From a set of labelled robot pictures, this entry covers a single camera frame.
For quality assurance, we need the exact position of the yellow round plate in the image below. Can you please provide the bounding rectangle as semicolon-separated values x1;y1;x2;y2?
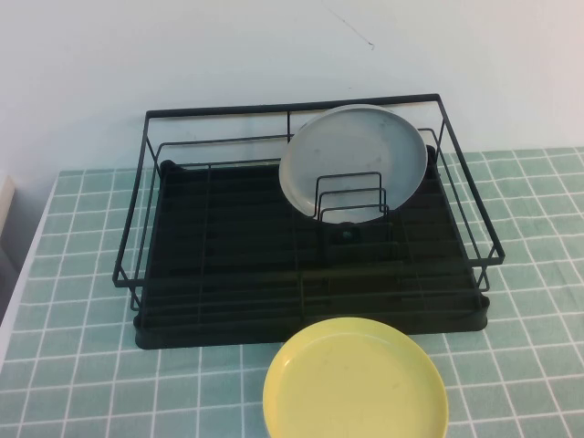
263;318;452;438

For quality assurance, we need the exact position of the black dish drying rack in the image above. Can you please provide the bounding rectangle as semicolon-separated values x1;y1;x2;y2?
131;145;492;351

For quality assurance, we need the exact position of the black wire dish rack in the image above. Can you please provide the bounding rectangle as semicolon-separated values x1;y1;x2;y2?
111;93;506;316

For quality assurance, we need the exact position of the grey round plate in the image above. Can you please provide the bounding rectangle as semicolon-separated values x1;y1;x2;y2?
277;103;431;225

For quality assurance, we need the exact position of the green white checked tablecloth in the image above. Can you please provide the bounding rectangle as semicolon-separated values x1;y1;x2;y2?
0;145;584;438

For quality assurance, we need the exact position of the beige box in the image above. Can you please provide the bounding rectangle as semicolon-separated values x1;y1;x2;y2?
0;167;16;220

